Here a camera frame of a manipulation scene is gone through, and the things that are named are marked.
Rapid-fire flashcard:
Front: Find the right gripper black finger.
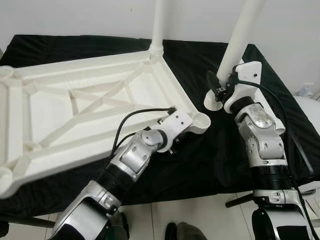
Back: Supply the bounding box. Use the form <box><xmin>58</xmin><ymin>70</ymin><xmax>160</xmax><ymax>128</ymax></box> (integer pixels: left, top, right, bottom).
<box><xmin>206</xmin><ymin>70</ymin><xmax>221</xmax><ymax>96</ymax></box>

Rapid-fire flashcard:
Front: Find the grey robot right foot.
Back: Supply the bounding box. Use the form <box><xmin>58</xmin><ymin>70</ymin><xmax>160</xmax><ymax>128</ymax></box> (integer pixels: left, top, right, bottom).
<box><xmin>165</xmin><ymin>222</ymin><xmax>206</xmax><ymax>240</ymax></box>

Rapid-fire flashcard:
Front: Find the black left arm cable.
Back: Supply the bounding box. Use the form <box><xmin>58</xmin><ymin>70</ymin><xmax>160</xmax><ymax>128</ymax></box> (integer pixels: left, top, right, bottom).
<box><xmin>110</xmin><ymin>106</ymin><xmax>177</xmax><ymax>162</ymax></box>

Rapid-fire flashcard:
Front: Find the black table cloth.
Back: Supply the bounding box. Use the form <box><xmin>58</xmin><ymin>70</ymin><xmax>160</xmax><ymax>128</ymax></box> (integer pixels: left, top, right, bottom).
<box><xmin>0</xmin><ymin>34</ymin><xmax>320</xmax><ymax>222</ymax></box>

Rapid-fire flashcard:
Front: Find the grey robot left foot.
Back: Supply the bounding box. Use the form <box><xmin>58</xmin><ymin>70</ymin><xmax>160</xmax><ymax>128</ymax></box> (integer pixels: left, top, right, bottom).
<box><xmin>107</xmin><ymin>212</ymin><xmax>130</xmax><ymax>240</ymax></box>

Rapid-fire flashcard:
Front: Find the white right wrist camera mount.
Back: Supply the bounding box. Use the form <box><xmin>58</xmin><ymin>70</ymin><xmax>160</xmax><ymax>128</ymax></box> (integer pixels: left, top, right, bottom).
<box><xmin>222</xmin><ymin>61</ymin><xmax>264</xmax><ymax>114</ymax></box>

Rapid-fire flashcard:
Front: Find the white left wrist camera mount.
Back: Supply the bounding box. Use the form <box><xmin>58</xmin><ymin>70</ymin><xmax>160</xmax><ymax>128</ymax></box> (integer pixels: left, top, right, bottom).
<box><xmin>157</xmin><ymin>110</ymin><xmax>194</xmax><ymax>151</ymax></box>

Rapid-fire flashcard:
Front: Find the small white wall device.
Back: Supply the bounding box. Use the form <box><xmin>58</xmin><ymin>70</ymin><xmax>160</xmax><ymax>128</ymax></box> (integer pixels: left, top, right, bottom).
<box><xmin>300</xmin><ymin>82</ymin><xmax>315</xmax><ymax>96</ymax></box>

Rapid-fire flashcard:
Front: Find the grey robot foot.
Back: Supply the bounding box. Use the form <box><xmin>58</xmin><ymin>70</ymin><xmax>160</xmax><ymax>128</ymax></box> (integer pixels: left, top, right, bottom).
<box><xmin>165</xmin><ymin>222</ymin><xmax>206</xmax><ymax>240</ymax></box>
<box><xmin>107</xmin><ymin>212</ymin><xmax>130</xmax><ymax>240</ymax></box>

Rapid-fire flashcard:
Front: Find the white plastic table top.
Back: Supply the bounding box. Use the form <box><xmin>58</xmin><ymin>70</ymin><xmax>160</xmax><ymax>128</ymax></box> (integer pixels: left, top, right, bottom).
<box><xmin>0</xmin><ymin>50</ymin><xmax>212</xmax><ymax>200</ymax></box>

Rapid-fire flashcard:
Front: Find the white plastic table leg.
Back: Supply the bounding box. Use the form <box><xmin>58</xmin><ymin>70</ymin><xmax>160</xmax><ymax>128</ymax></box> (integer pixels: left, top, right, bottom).
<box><xmin>203</xmin><ymin>0</ymin><xmax>267</xmax><ymax>110</ymax></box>
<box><xmin>239</xmin><ymin>57</ymin><xmax>287</xmax><ymax>136</ymax></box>
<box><xmin>150</xmin><ymin>0</ymin><xmax>169</xmax><ymax>55</ymax></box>

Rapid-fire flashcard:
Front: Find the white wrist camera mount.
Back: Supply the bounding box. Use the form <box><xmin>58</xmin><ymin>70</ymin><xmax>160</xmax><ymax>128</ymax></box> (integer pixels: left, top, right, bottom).
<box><xmin>157</xmin><ymin>110</ymin><xmax>194</xmax><ymax>151</ymax></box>
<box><xmin>222</xmin><ymin>61</ymin><xmax>264</xmax><ymax>114</ymax></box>

